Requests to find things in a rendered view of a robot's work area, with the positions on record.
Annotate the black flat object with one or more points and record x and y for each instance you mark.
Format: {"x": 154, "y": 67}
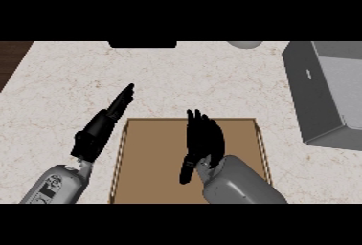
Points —
{"x": 142, "y": 44}

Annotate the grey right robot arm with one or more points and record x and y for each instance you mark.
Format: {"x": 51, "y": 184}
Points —
{"x": 239, "y": 183}

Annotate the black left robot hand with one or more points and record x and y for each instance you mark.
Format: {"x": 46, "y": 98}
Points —
{"x": 100, "y": 129}

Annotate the pale grey round object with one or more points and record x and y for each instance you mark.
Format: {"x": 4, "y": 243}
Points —
{"x": 244, "y": 44}

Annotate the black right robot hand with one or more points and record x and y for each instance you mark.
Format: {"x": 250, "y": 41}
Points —
{"x": 203, "y": 140}

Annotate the brown tray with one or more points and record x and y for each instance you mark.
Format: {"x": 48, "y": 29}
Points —
{"x": 151, "y": 162}

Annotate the grey cardboard box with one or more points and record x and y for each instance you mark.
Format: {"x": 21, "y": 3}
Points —
{"x": 327, "y": 95}

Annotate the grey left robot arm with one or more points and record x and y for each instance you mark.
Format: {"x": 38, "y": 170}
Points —
{"x": 60, "y": 185}

